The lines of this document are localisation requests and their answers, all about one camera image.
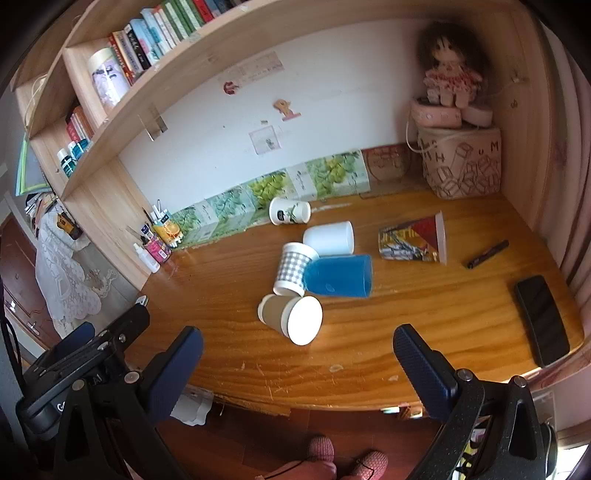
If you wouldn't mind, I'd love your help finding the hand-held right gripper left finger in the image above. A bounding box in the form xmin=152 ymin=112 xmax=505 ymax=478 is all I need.
xmin=53 ymin=326 xmax=205 ymax=480

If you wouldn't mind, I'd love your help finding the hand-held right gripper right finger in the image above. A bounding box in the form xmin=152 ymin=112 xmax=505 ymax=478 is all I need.
xmin=393 ymin=323 xmax=554 ymax=480

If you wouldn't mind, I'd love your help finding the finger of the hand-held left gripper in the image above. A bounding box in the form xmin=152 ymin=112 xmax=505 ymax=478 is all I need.
xmin=95 ymin=298 xmax=151 ymax=352
xmin=55 ymin=322 xmax=98 ymax=360

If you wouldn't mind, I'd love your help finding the brown paper cup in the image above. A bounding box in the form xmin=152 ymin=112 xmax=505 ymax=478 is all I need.
xmin=257 ymin=294 xmax=323 ymax=346

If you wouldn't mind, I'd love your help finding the pink printed pen cup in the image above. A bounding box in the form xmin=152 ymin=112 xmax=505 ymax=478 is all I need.
xmin=145 ymin=237 xmax=173 ymax=264

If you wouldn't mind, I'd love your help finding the blue plastic cup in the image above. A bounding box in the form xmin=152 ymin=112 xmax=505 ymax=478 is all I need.
xmin=303 ymin=254 xmax=373 ymax=298

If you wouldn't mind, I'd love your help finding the colourful snack cup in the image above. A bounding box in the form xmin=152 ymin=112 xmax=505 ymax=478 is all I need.
xmin=378 ymin=211 xmax=448 ymax=267

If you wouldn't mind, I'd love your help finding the grey checkered cup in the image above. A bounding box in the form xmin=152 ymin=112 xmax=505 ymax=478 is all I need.
xmin=272 ymin=242 xmax=320 ymax=297

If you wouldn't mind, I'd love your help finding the plain white cup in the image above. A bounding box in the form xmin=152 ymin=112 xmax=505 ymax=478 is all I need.
xmin=302 ymin=221 xmax=356 ymax=257

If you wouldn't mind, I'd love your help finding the white printed paper cup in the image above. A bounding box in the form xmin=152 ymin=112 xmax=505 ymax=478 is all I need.
xmin=269 ymin=196 xmax=312 ymax=227

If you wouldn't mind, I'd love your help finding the white power strip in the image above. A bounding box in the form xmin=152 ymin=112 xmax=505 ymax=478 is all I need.
xmin=170 ymin=385 xmax=214 ymax=428

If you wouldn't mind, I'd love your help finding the white lace cloth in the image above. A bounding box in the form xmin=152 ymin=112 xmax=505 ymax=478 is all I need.
xmin=34 ymin=198 xmax=117 ymax=334

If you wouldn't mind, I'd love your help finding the small white bottle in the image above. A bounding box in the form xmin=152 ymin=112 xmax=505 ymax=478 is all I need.
xmin=133 ymin=242 xmax=160 ymax=274

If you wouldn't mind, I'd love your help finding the brown drawer cabinet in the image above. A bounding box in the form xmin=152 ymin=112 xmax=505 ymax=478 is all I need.
xmin=0 ymin=217 xmax=58 ymax=352

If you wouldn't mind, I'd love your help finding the orange pen holder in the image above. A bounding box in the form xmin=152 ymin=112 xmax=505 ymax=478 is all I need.
xmin=152 ymin=216 xmax=185 ymax=248

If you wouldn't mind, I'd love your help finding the pink slipper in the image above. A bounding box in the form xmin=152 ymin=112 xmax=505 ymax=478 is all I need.
xmin=348 ymin=451 xmax=389 ymax=480
xmin=307 ymin=435 xmax=336 ymax=463

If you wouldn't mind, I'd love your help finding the yellow black tool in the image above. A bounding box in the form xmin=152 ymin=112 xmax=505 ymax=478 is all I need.
xmin=54 ymin=213 xmax=83 ymax=241

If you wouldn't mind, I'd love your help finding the green leaf tissue box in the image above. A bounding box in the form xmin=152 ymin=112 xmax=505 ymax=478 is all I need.
xmin=168 ymin=200 xmax=221 ymax=248
xmin=248 ymin=169 xmax=319 ymax=217
xmin=209 ymin=185 xmax=259 ymax=234
xmin=302 ymin=150 xmax=371 ymax=200

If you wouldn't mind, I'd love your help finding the wooden bookshelf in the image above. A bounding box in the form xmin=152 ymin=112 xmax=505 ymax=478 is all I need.
xmin=13 ymin=0 xmax=559 ymax=292

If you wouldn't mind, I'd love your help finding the black smartphone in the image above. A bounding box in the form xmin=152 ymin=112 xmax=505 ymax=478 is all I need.
xmin=514 ymin=275 xmax=570 ymax=368

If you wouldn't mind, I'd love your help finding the black marker pen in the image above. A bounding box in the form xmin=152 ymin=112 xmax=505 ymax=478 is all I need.
xmin=465 ymin=239 xmax=510 ymax=270

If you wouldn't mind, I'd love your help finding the short row of red books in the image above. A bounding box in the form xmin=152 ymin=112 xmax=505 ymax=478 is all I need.
xmin=65 ymin=105 xmax=96 ymax=145

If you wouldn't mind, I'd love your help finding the beige printed storage basket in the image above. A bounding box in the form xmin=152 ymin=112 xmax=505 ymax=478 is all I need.
xmin=417 ymin=126 xmax=503 ymax=200

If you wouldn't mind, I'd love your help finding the white floral cylinder tin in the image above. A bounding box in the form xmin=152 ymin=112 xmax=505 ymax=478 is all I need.
xmin=87 ymin=47 xmax=131 ymax=112

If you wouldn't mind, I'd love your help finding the pink curtain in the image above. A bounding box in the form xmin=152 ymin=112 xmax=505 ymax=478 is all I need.
xmin=531 ymin=21 xmax=591 ymax=303

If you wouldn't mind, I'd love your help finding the rag doll in pink dress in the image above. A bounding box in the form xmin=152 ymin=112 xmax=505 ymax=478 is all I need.
xmin=418 ymin=21 xmax=491 ymax=110

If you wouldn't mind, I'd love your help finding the square paper wall sticker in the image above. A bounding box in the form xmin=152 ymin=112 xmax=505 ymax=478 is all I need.
xmin=249 ymin=126 xmax=283 ymax=155

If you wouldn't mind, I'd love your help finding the orange figure wall sticker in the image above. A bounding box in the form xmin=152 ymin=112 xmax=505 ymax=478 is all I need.
xmin=274 ymin=98 xmax=302 ymax=121

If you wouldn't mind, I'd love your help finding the long pale wall sticker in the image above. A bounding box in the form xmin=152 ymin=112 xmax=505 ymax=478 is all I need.
xmin=218 ymin=52 xmax=283 ymax=86

